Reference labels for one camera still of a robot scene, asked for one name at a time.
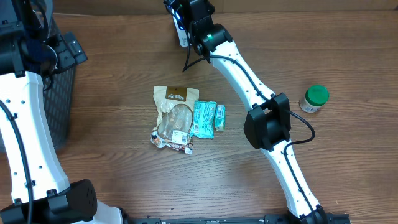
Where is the green lid white jar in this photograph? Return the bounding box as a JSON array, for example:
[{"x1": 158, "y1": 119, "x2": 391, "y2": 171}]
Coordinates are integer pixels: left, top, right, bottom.
[{"x1": 299, "y1": 85, "x2": 330, "y2": 113}]

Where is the teal white snack packet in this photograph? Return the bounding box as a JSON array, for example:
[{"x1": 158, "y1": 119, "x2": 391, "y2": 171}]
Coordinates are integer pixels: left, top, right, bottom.
[{"x1": 190, "y1": 100, "x2": 216, "y2": 139}]

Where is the grey plastic mesh basket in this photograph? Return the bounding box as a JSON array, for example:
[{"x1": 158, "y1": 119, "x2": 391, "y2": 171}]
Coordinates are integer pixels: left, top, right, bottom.
[{"x1": 43, "y1": 66, "x2": 75, "y2": 151}]

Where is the white barcode scanner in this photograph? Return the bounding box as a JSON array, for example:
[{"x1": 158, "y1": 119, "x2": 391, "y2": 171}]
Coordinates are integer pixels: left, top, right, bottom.
[{"x1": 173, "y1": 18, "x2": 191, "y2": 47}]

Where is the brown snack packet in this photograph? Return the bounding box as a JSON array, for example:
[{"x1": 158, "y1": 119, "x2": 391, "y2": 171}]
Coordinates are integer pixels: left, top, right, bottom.
[{"x1": 150, "y1": 86, "x2": 199, "y2": 155}]

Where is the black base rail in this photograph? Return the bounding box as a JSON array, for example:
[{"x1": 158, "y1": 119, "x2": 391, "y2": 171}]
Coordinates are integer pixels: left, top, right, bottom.
[{"x1": 130, "y1": 213, "x2": 351, "y2": 224}]

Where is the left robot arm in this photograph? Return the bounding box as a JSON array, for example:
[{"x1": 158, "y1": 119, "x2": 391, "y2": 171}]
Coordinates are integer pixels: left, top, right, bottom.
[{"x1": 1, "y1": 0, "x2": 131, "y2": 224}]

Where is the teal tissue pack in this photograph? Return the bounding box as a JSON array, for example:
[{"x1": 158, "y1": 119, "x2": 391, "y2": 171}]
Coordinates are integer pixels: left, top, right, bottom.
[{"x1": 215, "y1": 105, "x2": 226, "y2": 132}]

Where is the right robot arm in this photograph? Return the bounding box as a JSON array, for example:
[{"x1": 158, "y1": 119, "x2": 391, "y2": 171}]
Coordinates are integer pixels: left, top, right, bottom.
[{"x1": 163, "y1": 0, "x2": 330, "y2": 223}]

